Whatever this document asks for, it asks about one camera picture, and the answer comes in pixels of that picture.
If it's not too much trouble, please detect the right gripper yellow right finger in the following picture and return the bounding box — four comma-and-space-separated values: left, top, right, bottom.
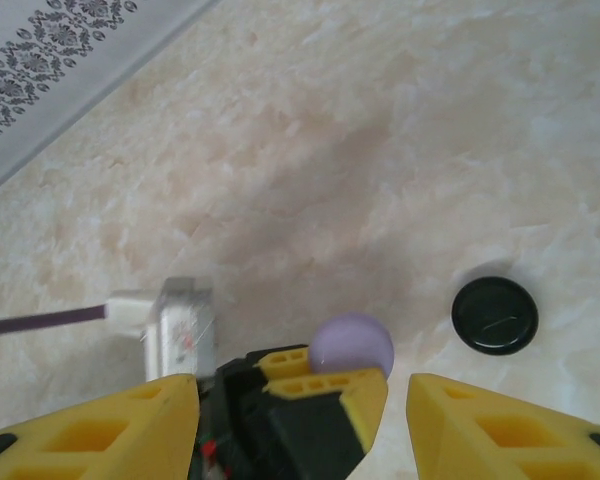
407, 371, 600, 480

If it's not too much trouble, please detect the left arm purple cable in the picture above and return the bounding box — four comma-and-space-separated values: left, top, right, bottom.
0, 307, 112, 342

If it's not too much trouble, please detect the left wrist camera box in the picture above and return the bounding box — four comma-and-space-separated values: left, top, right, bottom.
107, 276, 217, 382

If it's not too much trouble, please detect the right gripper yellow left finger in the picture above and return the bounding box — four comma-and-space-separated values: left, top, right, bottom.
0, 373, 202, 480

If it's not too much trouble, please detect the black earbud charging case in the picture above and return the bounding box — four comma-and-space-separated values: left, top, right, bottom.
450, 276, 540, 357

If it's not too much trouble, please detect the purple earbud charging case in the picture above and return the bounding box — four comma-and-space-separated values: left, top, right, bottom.
308, 312, 396, 381

